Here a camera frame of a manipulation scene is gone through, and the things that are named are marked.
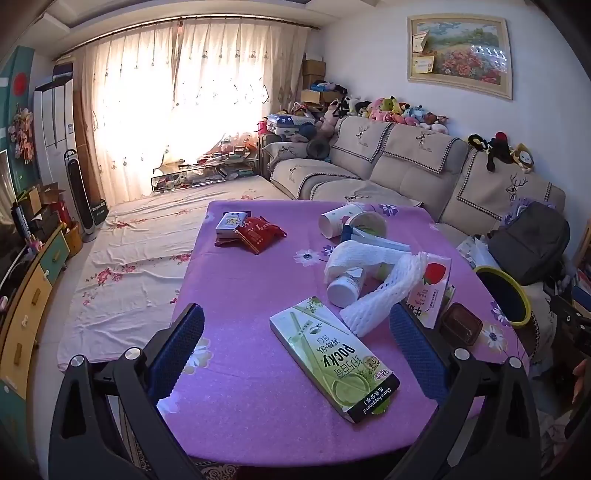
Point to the green white paper bowl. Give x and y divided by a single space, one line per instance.
364 226

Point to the dark tower fan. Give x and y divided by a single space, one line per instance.
78 194

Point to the white blue tube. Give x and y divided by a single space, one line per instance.
383 243

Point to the framed flower painting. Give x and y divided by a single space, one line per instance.
461 55

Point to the sheer embroidered curtains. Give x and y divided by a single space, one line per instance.
184 92

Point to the green snack box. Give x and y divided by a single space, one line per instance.
323 350

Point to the white strawberry print carton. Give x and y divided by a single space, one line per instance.
429 281

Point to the glass coffee table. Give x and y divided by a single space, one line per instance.
203 173

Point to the white foam fruit net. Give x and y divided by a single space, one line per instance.
378 300
351 258

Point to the grey round cushion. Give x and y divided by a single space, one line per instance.
317 148

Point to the white plastic bottle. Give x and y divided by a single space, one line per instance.
344 290

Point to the white papers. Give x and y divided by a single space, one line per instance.
475 251

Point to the blue white small box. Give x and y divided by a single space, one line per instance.
231 224

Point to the purple floral tablecloth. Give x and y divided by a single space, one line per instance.
240 300

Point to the stack of cardboard boxes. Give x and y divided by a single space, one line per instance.
314 78

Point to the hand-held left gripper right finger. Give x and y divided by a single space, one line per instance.
415 346

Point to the yellow rimmed dark trash bin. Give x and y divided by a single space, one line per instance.
524 300

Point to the red snack packet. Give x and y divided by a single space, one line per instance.
258 230

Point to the white standing air conditioner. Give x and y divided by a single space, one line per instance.
53 120

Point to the row of plush toys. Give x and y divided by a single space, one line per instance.
392 110

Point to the cabinet with coloured drawers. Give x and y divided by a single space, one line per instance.
32 295

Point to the floral floor blanket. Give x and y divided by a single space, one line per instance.
138 258

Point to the black yellow plush toy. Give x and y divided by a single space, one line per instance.
476 143

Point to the purple cloth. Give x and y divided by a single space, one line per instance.
521 210

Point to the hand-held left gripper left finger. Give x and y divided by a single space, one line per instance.
178 350

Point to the brown plastic tray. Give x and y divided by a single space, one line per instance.
461 323

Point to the blue star print bag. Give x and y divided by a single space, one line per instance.
291 122

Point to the white paper cup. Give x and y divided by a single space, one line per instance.
334 221

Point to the yellow lion plush toy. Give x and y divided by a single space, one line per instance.
524 159

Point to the beige sofa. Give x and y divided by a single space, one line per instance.
406 161

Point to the artificial flower decoration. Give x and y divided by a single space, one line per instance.
23 134

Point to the grey backpack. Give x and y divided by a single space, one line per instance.
531 240

